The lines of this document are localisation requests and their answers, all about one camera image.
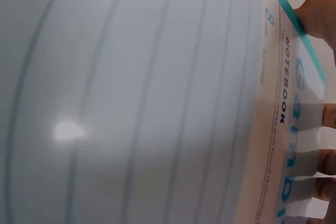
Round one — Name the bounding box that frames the person's right hand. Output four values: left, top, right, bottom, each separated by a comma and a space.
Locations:
293, 0, 336, 224

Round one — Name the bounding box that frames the lined notebook with teal edge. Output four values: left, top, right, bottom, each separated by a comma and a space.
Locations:
0, 0, 328, 224

